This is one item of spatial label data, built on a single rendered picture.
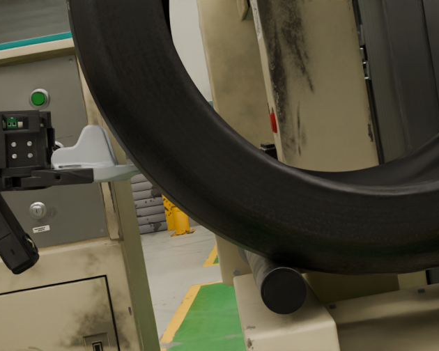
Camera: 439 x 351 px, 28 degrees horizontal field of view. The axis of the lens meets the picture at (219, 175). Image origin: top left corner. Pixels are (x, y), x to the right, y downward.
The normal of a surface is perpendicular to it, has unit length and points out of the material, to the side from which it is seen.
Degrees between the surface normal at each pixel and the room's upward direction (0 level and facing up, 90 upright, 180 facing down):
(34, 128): 90
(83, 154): 91
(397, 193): 101
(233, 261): 90
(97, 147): 91
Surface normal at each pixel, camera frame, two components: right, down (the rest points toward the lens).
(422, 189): 0.04, 0.23
